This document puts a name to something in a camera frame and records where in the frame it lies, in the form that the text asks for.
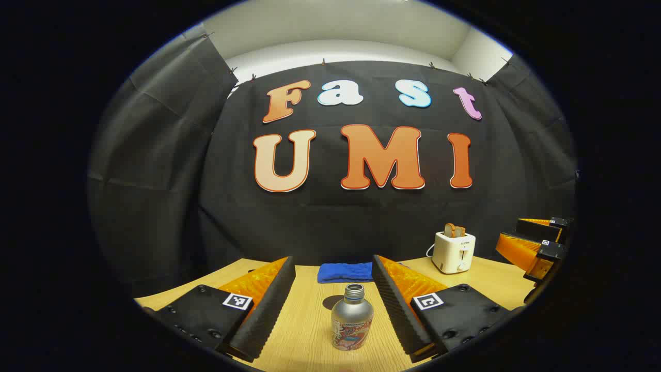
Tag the white toaster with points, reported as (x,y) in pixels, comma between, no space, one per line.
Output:
(452,256)

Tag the blue towel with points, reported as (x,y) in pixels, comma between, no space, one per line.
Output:
(343,272)

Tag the black backdrop cloth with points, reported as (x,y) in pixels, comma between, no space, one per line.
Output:
(330,222)

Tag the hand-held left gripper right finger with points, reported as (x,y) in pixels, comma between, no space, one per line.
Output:
(400,310)

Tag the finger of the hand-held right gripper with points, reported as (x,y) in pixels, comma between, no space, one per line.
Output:
(519,249)
(539,227)

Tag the silver water bottle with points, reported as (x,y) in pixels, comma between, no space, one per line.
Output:
(351,323)

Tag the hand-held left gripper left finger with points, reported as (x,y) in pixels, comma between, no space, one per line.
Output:
(263,315)

